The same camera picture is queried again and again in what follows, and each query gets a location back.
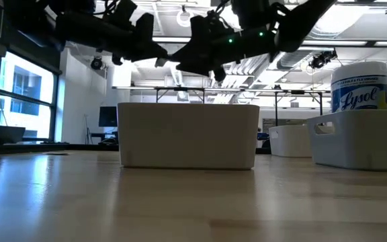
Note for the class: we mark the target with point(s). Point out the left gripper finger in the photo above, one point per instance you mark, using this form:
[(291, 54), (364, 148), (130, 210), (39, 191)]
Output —
[(146, 58), (156, 50)]

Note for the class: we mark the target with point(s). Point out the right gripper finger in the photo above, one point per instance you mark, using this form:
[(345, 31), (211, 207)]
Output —
[(190, 55), (197, 69)]

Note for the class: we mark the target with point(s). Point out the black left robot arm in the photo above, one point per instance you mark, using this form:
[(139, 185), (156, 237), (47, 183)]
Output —
[(79, 30)]

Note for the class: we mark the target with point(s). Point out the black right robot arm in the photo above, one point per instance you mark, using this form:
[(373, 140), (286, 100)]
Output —
[(301, 23)]

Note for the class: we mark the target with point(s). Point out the white bin with ointment packets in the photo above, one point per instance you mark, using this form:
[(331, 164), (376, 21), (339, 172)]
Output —
[(186, 134)]

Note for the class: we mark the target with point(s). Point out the black computer monitor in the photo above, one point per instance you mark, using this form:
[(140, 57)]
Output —
[(107, 116)]

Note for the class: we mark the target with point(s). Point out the overhead light bar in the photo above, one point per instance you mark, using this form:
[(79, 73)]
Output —
[(331, 43)]

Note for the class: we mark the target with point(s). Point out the white bin with wipe packets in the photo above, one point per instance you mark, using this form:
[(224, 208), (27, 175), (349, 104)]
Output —
[(289, 141)]

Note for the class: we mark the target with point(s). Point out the large window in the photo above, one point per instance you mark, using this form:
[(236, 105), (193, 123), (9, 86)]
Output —
[(29, 111)]

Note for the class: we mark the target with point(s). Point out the Lysol wipes canister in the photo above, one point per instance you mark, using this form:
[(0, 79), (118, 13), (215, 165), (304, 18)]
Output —
[(361, 90)]

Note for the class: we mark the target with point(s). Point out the white bin with bandage strips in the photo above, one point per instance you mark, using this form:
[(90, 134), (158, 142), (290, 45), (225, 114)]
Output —
[(365, 141)]

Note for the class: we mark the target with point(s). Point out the black background rig frame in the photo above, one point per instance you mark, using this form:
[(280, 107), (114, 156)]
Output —
[(180, 89), (276, 107)]

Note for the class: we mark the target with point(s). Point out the black round overhead camera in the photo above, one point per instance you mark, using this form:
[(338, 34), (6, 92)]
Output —
[(96, 63)]

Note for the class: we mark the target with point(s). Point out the black aluminium table frame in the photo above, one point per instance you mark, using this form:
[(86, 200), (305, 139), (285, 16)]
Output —
[(29, 148)]

